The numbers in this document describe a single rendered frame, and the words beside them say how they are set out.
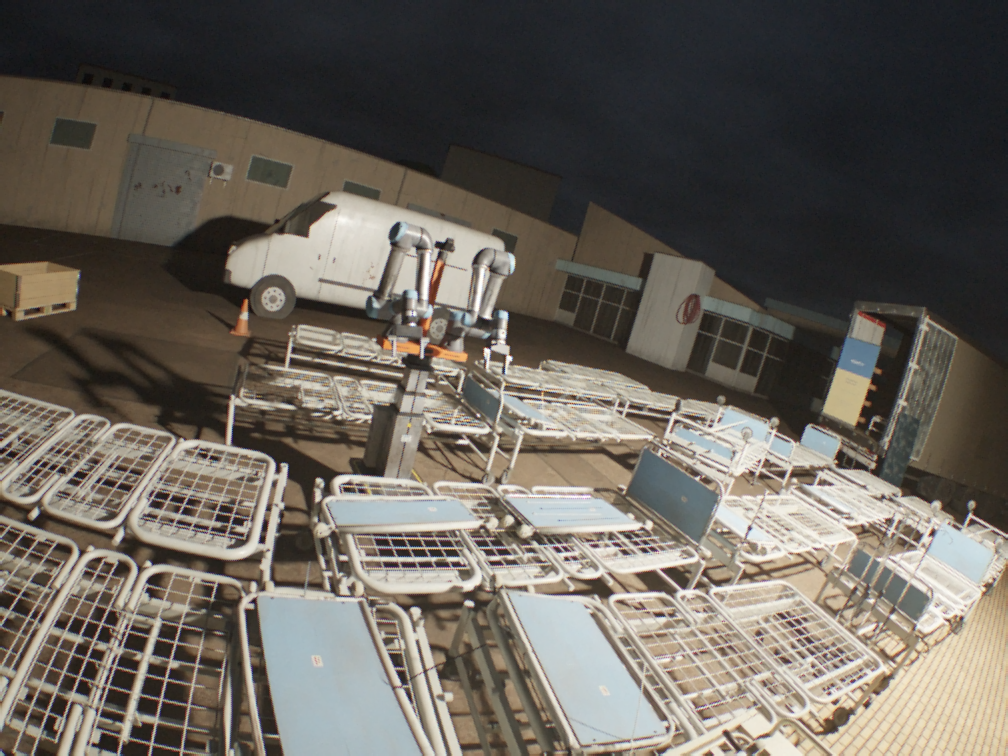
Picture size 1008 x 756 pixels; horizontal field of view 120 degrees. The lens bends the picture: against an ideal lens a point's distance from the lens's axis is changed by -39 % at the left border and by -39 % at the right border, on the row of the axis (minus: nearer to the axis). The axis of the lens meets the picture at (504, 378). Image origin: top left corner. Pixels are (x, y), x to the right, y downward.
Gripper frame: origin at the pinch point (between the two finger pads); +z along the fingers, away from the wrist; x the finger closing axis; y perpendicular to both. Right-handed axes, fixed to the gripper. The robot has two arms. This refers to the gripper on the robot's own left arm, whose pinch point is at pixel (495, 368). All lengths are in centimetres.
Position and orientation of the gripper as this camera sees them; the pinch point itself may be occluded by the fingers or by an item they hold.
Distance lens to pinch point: 254.0
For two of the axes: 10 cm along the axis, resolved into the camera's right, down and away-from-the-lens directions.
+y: 7.0, -0.7, -7.1
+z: -1.0, 9.8, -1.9
